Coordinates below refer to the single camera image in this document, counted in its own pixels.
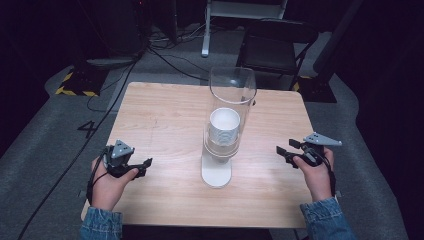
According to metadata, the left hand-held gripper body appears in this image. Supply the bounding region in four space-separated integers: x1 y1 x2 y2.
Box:
102 139 140 179

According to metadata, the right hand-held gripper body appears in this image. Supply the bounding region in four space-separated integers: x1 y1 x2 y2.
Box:
293 132 343 168

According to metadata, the person's right hand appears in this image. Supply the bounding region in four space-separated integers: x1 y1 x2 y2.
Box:
292 147 336 203

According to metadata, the person's left hand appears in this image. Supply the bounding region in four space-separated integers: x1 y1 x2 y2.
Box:
90 155 140 212

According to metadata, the white paper cup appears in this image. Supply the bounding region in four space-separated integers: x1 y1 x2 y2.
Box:
208 107 242 148

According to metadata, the clear cup dispenser tube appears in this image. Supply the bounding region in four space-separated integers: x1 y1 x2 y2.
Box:
200 66 258 190

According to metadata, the black folding chair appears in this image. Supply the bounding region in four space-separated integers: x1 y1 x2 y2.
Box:
235 18 320 92

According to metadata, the black slanted stand pole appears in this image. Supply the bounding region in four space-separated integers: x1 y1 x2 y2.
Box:
312 0 365 84

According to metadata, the dark equipment stand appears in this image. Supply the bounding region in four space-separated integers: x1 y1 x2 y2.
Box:
74 0 151 70

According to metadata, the right hand-held gripper cable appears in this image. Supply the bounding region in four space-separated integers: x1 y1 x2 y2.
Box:
322 153 338 198

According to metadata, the hand-held gripper cable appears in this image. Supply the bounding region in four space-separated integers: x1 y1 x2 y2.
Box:
85 146 113 206
322 153 338 198

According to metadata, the long black floor cable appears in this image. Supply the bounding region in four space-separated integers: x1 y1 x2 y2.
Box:
15 59 139 240

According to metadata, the left hand-held gripper cable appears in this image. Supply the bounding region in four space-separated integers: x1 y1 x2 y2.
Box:
85 146 113 206

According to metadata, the black yellow striped base plate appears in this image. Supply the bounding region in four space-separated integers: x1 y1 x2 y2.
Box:
54 67 102 98
292 75 338 104

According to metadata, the thin black floor cable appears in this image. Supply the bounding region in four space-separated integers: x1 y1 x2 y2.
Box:
146 46 210 83

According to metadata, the white desk frame leg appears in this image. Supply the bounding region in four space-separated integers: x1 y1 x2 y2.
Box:
200 0 289 59

